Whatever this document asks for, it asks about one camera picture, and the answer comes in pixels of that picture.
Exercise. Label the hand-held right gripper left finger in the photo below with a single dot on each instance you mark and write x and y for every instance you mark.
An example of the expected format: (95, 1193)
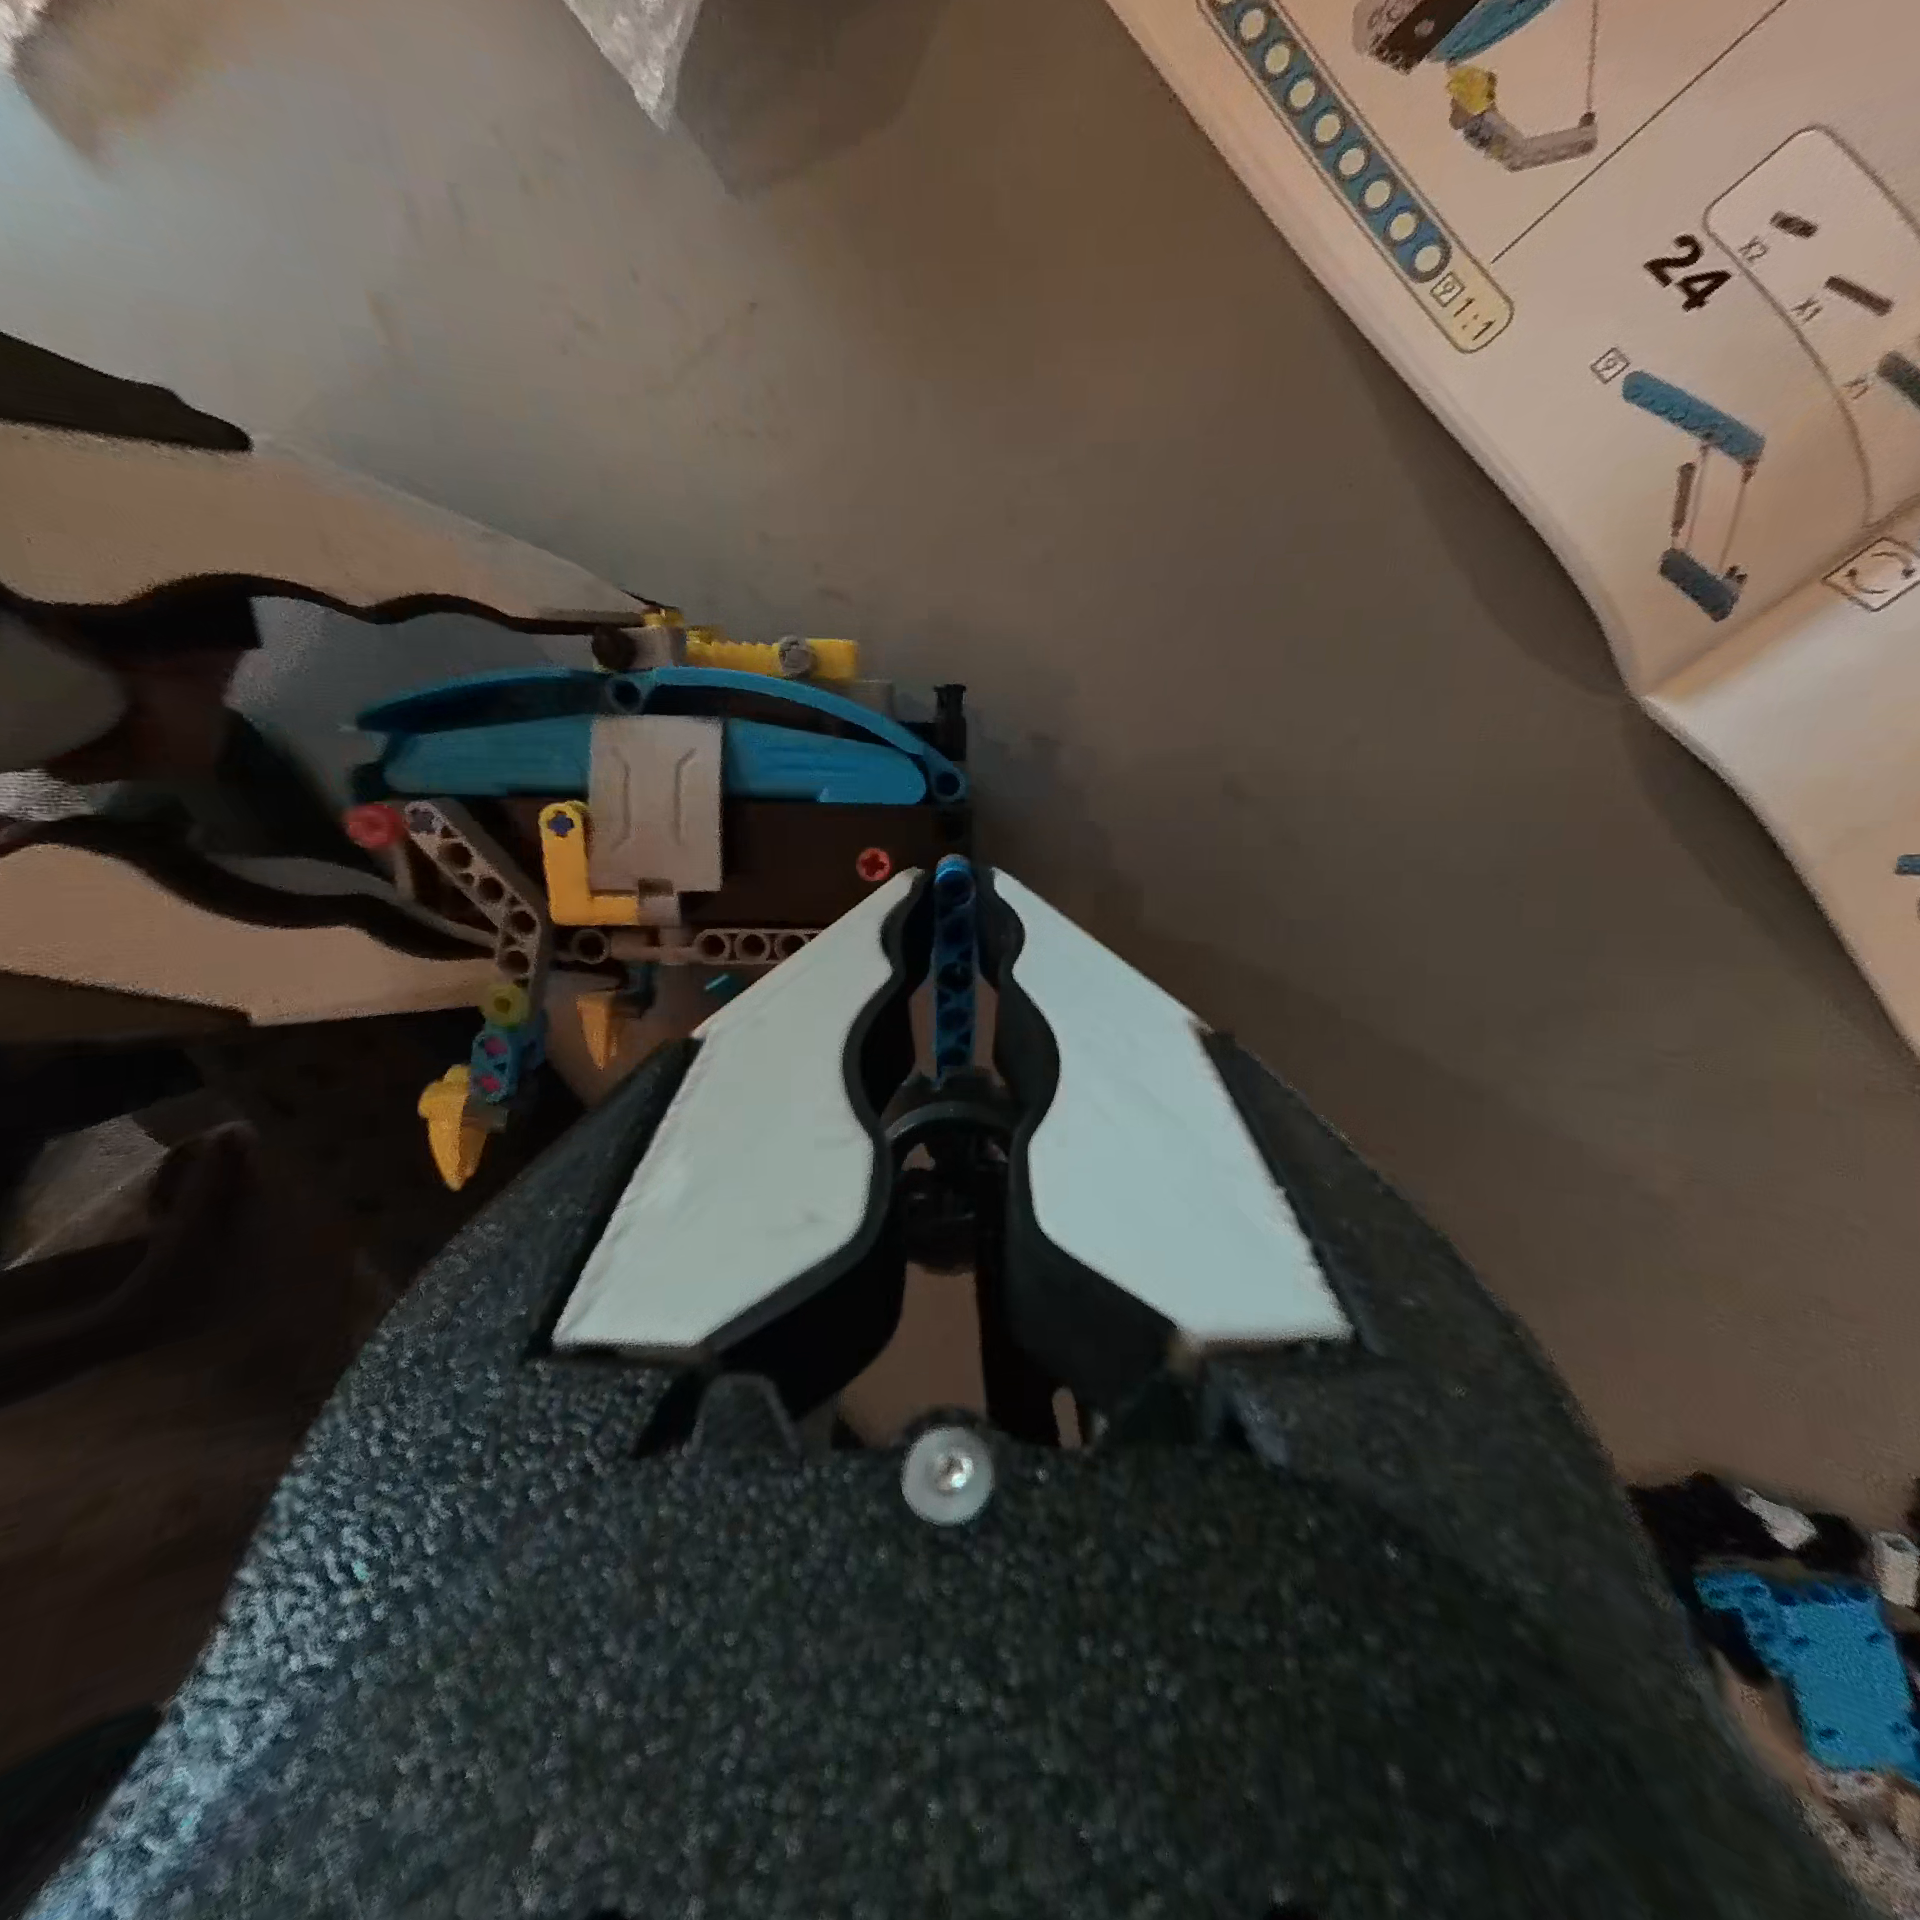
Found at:
(721, 1200)

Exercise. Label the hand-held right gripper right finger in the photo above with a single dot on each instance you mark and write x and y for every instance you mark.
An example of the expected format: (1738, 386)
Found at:
(1186, 1200)

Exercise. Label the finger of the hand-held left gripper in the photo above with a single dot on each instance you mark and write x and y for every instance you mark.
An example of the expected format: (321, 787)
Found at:
(301, 523)
(196, 938)

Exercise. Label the blue beam wheel assembly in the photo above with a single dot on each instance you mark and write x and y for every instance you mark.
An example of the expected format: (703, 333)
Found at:
(956, 960)

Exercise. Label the blue toy robot model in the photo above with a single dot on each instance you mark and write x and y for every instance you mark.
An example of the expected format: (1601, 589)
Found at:
(811, 757)

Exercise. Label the grey desk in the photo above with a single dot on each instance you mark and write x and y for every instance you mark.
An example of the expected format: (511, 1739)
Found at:
(1126, 523)

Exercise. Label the small bubble wrap piece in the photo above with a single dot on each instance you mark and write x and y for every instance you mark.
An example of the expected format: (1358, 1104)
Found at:
(646, 43)

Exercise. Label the pile of loose bricks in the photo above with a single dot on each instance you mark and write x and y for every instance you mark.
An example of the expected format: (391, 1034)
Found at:
(1817, 1651)

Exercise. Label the instruction booklet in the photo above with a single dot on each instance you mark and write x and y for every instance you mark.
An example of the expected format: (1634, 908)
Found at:
(1651, 181)

